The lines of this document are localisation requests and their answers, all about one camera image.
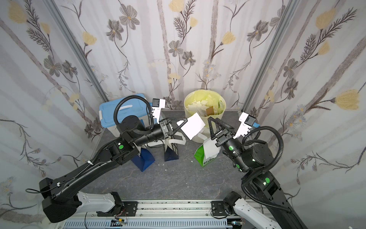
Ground aluminium frame post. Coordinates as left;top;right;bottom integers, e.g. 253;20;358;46
43;0;109;102
241;0;301;112

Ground blue lidded storage box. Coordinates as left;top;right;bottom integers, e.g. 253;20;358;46
97;98;150;137

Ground green white paper bag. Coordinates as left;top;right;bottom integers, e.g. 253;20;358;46
194;138;220;167

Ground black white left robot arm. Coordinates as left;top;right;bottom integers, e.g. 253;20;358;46
25;95;188;223

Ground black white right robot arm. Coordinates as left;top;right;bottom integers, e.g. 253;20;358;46
208;117;306;229

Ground white slotted cable duct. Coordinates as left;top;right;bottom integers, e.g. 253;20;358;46
61;218;233;229

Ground cream round trash bin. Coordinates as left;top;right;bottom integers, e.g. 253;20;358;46
183;89;226;143

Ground left aluminium frame post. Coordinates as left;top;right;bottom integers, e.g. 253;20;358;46
43;0;109;102

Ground right aluminium frame post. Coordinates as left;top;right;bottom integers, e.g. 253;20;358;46
241;0;301;112

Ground navy paper bag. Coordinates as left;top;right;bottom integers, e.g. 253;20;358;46
164;132;186;162
131;148;155;172

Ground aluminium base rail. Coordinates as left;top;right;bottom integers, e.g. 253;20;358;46
54;199;295;229

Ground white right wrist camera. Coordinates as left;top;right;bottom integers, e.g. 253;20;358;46
234;112;260;139

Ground yellow-green bin liner bag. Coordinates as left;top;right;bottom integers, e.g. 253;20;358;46
184;89;226;121

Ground torn paper pieces in bin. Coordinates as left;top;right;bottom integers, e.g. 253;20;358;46
186;100;223;117

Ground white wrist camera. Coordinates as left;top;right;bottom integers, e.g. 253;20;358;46
234;112;260;139
152;98;166;123

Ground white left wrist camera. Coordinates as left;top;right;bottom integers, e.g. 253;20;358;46
152;98;166;123

